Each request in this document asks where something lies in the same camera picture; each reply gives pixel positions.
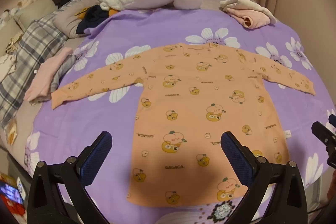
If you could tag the beige and pink folded clothes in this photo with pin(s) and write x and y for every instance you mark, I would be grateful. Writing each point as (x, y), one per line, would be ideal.
(248, 13)

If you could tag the purple floral bed sheet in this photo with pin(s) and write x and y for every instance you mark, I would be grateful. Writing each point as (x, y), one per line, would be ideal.
(64, 131)

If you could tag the orange cartoon print shirt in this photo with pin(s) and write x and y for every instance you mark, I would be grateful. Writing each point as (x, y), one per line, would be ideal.
(191, 95)

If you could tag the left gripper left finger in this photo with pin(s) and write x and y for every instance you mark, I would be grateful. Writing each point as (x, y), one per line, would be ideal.
(46, 204)

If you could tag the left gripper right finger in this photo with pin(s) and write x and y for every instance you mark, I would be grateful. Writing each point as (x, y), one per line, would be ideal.
(288, 201)

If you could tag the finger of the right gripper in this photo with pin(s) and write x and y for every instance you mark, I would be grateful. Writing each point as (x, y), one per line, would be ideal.
(332, 120)

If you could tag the plush toys on headboard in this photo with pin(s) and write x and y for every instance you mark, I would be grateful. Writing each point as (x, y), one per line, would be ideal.
(9, 13)

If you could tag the pink and grey folded clothes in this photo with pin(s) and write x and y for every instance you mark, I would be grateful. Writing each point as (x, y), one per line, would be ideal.
(41, 83)

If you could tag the beige headboard cushion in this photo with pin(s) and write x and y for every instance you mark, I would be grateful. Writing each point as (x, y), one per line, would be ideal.
(35, 11)

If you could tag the dark navy garment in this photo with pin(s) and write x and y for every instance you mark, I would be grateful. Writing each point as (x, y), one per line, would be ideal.
(94, 16)

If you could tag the grey plaid pillow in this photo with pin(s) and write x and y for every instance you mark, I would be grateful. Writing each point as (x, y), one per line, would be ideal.
(40, 41)

